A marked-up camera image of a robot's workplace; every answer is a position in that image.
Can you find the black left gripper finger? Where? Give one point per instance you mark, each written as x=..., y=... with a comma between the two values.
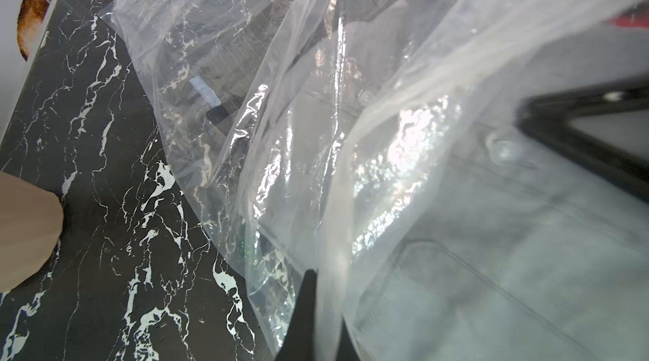
x=299, y=341

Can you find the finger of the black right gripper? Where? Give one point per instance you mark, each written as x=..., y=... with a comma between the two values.
x=603, y=128

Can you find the grey shirt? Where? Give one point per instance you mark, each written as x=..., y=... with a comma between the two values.
x=520, y=253

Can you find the green plant in beige pot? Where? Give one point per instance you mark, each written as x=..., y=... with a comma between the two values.
x=31, y=224

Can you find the clear plastic vacuum bag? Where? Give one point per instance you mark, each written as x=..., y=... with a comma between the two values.
x=305, y=133

